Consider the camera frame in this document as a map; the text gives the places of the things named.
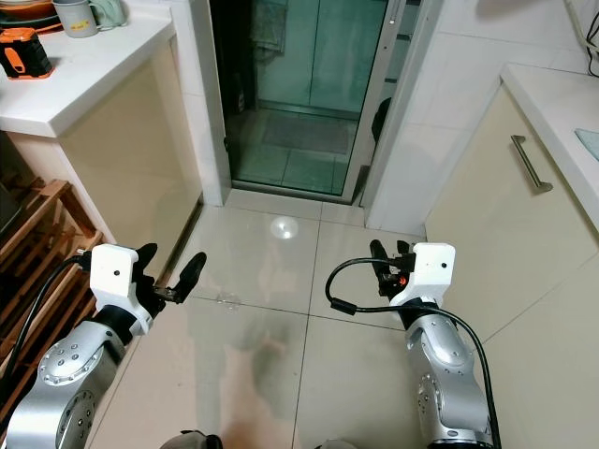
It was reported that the pale green glass board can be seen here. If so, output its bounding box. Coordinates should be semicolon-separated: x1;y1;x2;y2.
576;128;599;163

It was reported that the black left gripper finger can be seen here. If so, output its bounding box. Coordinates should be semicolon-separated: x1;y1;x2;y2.
180;252;208;295
137;242;160;293

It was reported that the pale green cup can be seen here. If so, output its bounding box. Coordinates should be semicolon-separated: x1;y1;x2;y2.
92;0;124;29

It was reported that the grey mug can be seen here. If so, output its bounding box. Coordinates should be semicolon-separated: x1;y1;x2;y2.
53;0;99;38

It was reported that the beige cabinet with metal handle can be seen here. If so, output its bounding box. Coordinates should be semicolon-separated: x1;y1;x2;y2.
423;63;599;324

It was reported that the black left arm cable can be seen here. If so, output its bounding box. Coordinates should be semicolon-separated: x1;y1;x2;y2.
2;256;93;413

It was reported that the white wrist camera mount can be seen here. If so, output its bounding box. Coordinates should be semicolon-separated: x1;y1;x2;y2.
395;243;456;314
89;245;153;336

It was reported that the grey door mat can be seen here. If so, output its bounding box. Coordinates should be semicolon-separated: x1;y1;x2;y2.
260;114;352;155

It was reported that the green glass sliding door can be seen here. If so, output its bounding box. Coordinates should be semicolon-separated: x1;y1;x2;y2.
208;0;417;202

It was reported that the metal bar cabinet handle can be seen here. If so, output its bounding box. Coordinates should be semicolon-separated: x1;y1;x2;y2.
510;135;554;195

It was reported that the orange plate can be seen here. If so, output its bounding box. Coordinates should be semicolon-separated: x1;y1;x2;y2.
0;6;62;28

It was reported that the orange black tape measure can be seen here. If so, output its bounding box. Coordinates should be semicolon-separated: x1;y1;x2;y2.
1;28;54;80

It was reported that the brown wooden rack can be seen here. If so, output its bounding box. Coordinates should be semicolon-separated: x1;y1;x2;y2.
0;178;99;422

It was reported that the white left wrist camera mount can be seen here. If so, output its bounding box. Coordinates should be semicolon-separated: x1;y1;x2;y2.
89;245;153;336

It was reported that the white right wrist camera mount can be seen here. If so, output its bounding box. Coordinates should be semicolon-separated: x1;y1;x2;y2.
395;243;456;314

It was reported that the beige cabinet with white counter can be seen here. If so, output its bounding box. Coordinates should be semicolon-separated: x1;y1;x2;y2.
0;5;207;253

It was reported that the black door handle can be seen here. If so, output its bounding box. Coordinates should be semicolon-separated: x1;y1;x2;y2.
374;97;393;143

